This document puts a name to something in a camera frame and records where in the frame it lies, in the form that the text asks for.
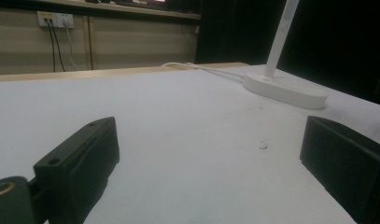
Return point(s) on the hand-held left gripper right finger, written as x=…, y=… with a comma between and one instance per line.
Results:
x=343, y=158

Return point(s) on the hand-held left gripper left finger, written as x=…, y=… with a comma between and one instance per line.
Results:
x=81, y=161

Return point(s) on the white lamp stand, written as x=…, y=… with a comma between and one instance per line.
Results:
x=284, y=87

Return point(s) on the wooden shelf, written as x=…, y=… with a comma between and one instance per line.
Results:
x=122, y=7

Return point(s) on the black curtain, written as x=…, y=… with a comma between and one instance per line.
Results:
x=240, y=31

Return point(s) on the white wall power strip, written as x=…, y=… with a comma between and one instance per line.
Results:
x=55, y=19

